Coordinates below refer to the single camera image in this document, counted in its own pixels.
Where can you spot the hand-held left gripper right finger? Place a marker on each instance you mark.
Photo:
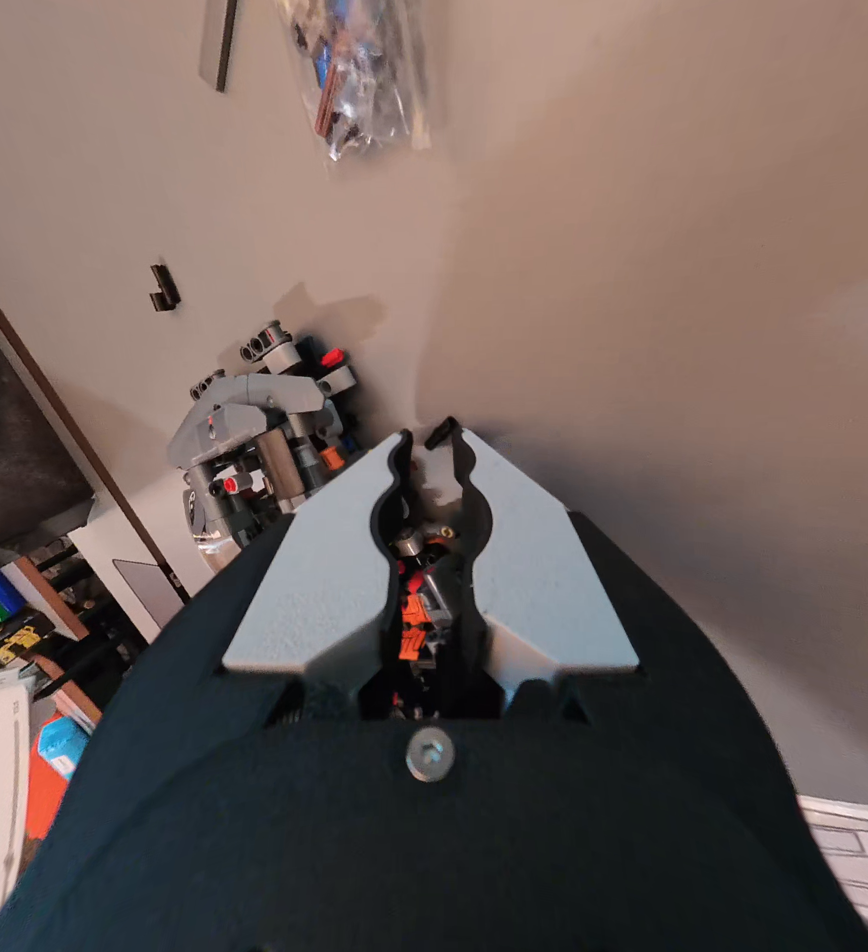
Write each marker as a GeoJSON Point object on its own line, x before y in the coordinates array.
{"type": "Point", "coordinates": [545, 595]}

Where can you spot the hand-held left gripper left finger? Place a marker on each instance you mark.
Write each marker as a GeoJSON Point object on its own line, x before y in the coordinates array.
{"type": "Point", "coordinates": [315, 595]}

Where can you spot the grey toy car model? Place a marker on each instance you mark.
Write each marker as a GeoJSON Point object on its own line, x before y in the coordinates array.
{"type": "Point", "coordinates": [255, 431]}

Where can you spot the white side table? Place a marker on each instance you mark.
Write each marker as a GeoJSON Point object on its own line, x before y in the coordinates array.
{"type": "Point", "coordinates": [106, 535]}

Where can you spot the wooden shelf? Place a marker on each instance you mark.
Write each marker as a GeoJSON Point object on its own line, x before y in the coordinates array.
{"type": "Point", "coordinates": [40, 595]}

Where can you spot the yellow and black box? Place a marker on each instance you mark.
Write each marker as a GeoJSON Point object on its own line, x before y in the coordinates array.
{"type": "Point", "coordinates": [10, 643]}

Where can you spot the orange box with blue label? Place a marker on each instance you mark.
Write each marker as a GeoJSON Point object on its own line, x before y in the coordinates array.
{"type": "Point", "coordinates": [43, 803]}

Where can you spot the clear bag of small parts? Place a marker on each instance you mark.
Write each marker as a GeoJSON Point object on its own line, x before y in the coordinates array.
{"type": "Point", "coordinates": [359, 82]}

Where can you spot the flat grey tile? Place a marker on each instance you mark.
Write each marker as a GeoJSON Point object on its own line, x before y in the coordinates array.
{"type": "Point", "coordinates": [218, 44]}

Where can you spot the black angle bracket brick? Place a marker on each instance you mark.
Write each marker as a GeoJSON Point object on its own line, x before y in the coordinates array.
{"type": "Point", "coordinates": [166, 294]}

